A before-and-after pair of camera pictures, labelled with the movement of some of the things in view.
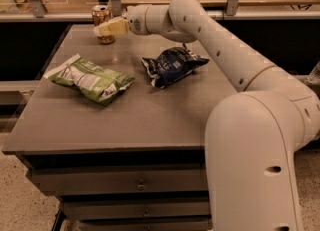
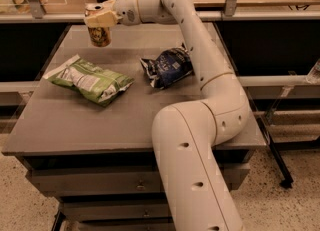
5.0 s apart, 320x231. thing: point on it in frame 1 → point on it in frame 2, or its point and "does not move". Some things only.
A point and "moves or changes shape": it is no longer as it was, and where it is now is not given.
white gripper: (136, 19) → (126, 9)
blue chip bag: (171, 63) does not move
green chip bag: (98, 82) does not move
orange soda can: (100, 14) moves or changes shape
